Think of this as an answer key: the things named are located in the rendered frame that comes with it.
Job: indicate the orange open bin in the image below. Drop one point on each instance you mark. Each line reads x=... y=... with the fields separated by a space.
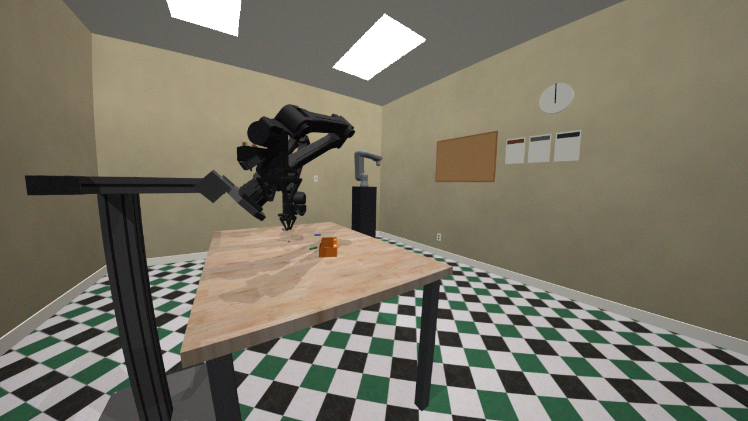
x=326 y=247

